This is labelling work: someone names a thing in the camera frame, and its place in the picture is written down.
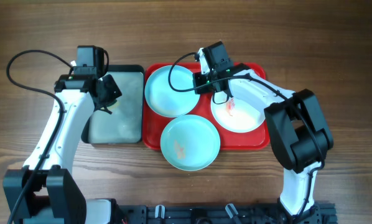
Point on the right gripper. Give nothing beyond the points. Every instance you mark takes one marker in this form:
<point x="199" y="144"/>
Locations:
<point x="199" y="83"/>

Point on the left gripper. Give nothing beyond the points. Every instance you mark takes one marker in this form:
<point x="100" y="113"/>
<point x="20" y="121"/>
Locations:
<point x="110" y="92"/>

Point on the green yellow sponge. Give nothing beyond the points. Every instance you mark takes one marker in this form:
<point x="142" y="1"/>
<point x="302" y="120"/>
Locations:
<point x="114" y="105"/>

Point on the light blue plate top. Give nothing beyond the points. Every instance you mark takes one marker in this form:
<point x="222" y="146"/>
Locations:
<point x="165" y="101"/>

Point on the light blue plate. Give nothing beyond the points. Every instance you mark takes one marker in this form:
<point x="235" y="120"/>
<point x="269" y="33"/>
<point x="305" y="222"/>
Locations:
<point x="165" y="101"/>
<point x="190" y="142"/>

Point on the light blue plate bottom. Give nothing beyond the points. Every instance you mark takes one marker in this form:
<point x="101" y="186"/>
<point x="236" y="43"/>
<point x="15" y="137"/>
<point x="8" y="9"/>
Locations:
<point x="190" y="142"/>

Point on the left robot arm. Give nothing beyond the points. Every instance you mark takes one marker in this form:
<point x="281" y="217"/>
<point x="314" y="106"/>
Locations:
<point x="43" y="190"/>

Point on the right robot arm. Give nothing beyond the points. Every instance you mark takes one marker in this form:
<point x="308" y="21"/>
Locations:
<point x="299" y="134"/>

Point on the black water tray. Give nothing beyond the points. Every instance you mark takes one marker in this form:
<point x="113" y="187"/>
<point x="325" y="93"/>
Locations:
<point x="124" y="125"/>

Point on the red plastic tray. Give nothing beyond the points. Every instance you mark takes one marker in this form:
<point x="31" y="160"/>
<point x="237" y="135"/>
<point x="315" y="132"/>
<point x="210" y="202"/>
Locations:
<point x="154" y="124"/>

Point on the white plate with stain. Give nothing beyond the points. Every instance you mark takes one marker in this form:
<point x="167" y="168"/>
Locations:
<point x="235" y="115"/>

